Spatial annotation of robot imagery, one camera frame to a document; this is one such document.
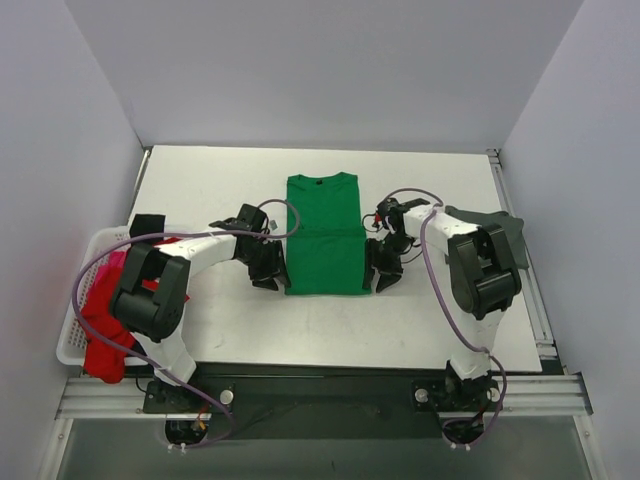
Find green t shirt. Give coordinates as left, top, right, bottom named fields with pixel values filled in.
left=285, top=172, right=371, bottom=296

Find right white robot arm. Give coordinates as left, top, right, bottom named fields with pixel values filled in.
left=363, top=197, right=521, bottom=408

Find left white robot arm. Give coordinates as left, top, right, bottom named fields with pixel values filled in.
left=109, top=204, right=294, bottom=412

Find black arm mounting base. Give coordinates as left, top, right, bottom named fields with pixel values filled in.
left=143, top=363, right=506, bottom=445

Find black t shirt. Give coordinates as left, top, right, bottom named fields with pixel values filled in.
left=129, top=214, right=166, bottom=245

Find folded dark grey t shirt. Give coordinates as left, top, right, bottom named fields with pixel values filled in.
left=445, top=205, right=529, bottom=270

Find pink t shirt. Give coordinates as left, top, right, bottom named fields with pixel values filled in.
left=89, top=251, right=127, bottom=295

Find red t shirt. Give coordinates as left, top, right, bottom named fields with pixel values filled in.
left=77, top=239, right=191, bottom=385

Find white plastic laundry basket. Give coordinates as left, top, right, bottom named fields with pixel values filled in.
left=56, top=226, right=129, bottom=367

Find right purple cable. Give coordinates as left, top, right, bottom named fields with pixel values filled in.
left=374, top=187, right=509, bottom=446

